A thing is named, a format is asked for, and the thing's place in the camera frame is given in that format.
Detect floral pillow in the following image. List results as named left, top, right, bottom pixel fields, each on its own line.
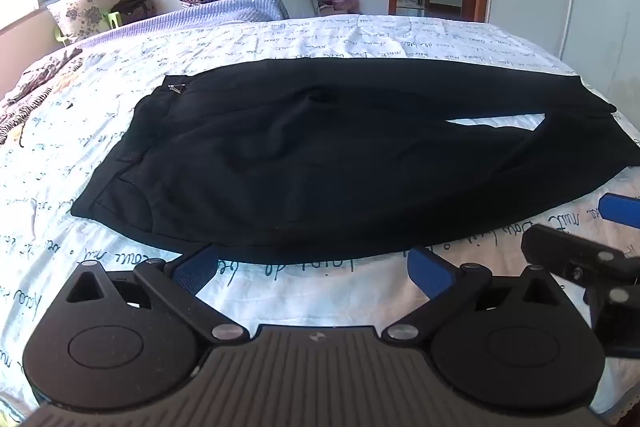
left=48, top=0, right=110, bottom=43

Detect blue striped blanket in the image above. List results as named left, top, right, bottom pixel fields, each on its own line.
left=75, top=0, right=290, bottom=49

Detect black bag on stool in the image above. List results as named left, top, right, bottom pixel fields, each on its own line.
left=111, top=0, right=156, bottom=25

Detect black pants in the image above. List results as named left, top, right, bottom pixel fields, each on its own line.
left=72, top=57, right=639, bottom=265

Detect patterned cloth on bed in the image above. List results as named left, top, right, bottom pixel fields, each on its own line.
left=1, top=46, right=84, bottom=145

